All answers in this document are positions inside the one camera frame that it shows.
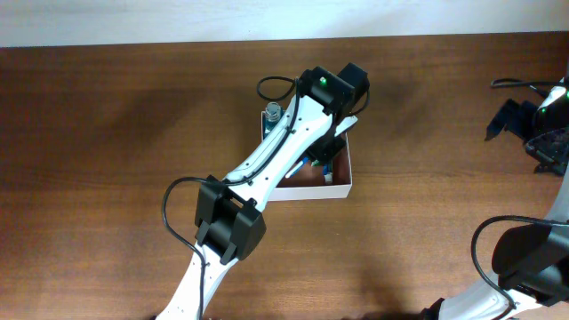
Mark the teal mouthwash bottle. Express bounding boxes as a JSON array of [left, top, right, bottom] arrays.
[[262, 102, 284, 139]]

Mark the blue white toothbrush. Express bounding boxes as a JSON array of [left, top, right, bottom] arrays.
[[284, 157, 309, 179]]

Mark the teal toothpaste tube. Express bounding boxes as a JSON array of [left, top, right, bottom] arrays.
[[323, 163, 333, 185]]

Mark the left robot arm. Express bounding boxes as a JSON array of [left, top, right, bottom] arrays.
[[158, 63, 370, 319]]

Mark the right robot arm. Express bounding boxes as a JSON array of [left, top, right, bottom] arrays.
[[420, 77, 568, 320]]

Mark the white cardboard box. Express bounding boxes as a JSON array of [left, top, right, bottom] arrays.
[[268, 133, 352, 202]]

